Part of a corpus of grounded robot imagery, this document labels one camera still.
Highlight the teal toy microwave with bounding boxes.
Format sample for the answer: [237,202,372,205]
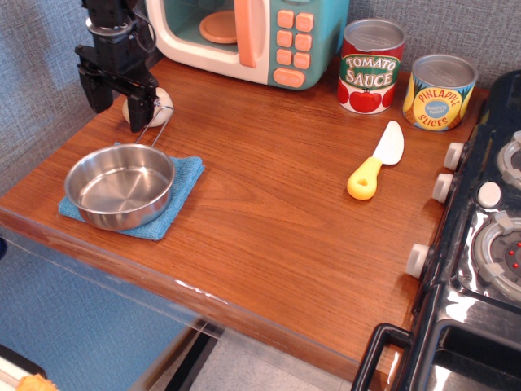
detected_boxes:
[146,1,349,90]

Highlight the black toy stove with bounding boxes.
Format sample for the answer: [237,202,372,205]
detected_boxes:
[352,71,520,390]

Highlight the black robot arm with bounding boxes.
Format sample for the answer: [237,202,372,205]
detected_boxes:
[75,1,159,133]

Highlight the yellow handled toy knife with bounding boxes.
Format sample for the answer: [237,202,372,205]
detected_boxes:
[346,121,405,200]

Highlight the tomato sauce can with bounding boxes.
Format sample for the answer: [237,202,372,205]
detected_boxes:
[337,18,406,114]

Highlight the small stainless steel pan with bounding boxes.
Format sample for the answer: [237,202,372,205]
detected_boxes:
[63,104,177,232]

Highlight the pineapple slices can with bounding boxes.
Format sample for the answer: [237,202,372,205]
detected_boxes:
[402,54,478,131]

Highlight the blue folded cloth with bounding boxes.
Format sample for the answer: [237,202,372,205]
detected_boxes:
[58,142,206,241]

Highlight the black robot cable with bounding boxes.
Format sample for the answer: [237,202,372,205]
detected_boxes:
[132,7,158,54]

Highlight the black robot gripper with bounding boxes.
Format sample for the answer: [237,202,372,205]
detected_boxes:
[75,18,158,133]

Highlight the orange object at corner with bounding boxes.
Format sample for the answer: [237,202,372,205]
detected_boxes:
[15,374,58,391]

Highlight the pale toy potato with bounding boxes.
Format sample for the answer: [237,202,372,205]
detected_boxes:
[121,87,175,129]

